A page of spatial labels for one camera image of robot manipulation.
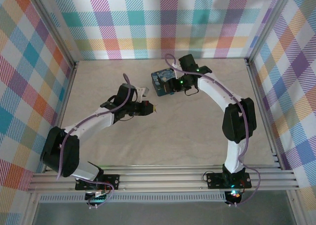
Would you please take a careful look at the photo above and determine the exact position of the dark blue painted box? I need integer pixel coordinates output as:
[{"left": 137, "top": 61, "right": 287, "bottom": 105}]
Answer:
[{"left": 151, "top": 68, "right": 179, "bottom": 97}]

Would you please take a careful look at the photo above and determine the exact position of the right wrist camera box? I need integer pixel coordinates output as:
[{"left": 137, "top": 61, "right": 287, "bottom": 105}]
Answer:
[{"left": 171, "top": 63, "right": 183, "bottom": 75}]

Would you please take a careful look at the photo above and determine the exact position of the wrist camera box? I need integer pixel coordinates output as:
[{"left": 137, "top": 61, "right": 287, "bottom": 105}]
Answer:
[
  {"left": 171, "top": 63, "right": 183, "bottom": 75},
  {"left": 135, "top": 86, "right": 150, "bottom": 103}
]

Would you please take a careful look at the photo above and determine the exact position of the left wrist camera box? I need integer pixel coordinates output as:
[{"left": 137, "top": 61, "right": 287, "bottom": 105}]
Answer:
[{"left": 135, "top": 86, "right": 150, "bottom": 103}]

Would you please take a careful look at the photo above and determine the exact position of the aluminium side rail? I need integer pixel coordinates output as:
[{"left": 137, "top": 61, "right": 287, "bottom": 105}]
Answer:
[
  {"left": 41, "top": 61, "right": 79, "bottom": 174},
  {"left": 244, "top": 59, "right": 284, "bottom": 171}
]

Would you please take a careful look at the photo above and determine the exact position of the aluminium mounting rail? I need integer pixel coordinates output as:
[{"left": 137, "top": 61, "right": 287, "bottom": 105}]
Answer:
[{"left": 27, "top": 164, "right": 301, "bottom": 193}]

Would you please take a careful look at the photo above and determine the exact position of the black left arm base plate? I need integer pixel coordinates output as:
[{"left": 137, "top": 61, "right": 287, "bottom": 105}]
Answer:
[{"left": 75, "top": 174, "right": 120, "bottom": 191}]

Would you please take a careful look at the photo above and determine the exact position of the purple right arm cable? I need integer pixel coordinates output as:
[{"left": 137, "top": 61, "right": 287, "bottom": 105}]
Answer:
[{"left": 164, "top": 53, "right": 262, "bottom": 207}]

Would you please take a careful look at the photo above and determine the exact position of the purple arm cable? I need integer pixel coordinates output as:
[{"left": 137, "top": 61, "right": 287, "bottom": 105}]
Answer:
[
  {"left": 56, "top": 73, "right": 131, "bottom": 208},
  {"left": 164, "top": 53, "right": 262, "bottom": 207}
]

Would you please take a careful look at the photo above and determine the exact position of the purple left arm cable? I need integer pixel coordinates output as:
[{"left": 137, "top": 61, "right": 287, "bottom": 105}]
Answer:
[{"left": 56, "top": 73, "right": 131, "bottom": 208}]

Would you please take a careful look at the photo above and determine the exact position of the grey slotted cable duct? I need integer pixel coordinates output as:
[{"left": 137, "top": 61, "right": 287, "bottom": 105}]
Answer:
[{"left": 39, "top": 192, "right": 228, "bottom": 203}]

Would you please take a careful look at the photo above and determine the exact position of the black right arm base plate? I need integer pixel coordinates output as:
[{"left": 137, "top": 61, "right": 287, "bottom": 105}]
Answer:
[{"left": 206, "top": 172, "right": 252, "bottom": 189}]

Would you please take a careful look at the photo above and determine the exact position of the aluminium corner post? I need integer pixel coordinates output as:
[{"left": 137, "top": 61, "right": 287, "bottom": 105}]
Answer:
[
  {"left": 246, "top": 0, "right": 297, "bottom": 62},
  {"left": 24, "top": 0, "right": 79, "bottom": 67}
]

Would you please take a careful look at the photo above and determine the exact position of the aluminium frame leg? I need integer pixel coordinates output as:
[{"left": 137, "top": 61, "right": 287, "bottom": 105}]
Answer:
[
  {"left": 23, "top": 192, "right": 42, "bottom": 225},
  {"left": 287, "top": 189, "right": 312, "bottom": 225}
]

